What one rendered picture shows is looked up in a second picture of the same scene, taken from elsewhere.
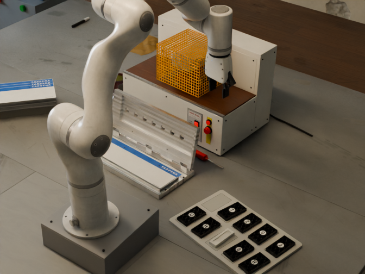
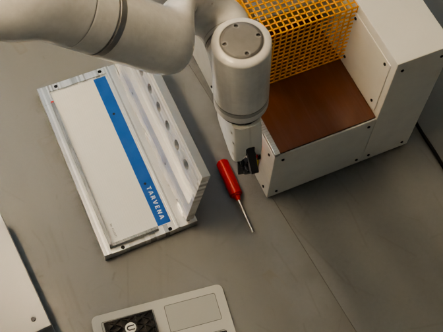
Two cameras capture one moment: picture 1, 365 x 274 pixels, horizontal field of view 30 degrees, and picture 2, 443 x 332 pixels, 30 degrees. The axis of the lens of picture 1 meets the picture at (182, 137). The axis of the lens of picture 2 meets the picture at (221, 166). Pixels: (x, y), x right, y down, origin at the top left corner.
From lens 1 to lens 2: 1.54 m
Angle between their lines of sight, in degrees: 31
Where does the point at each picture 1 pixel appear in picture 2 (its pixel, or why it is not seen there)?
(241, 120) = (329, 153)
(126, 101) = not seen: hidden behind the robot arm
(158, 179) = (125, 217)
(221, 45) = (232, 109)
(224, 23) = (236, 78)
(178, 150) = (177, 181)
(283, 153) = (387, 234)
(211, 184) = (212, 259)
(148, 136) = (147, 120)
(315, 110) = not seen: outside the picture
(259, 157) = (337, 228)
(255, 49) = (397, 41)
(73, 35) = not seen: outside the picture
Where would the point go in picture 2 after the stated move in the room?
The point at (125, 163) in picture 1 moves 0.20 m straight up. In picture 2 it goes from (93, 154) to (84, 105)
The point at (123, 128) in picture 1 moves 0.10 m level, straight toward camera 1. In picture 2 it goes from (124, 78) to (105, 113)
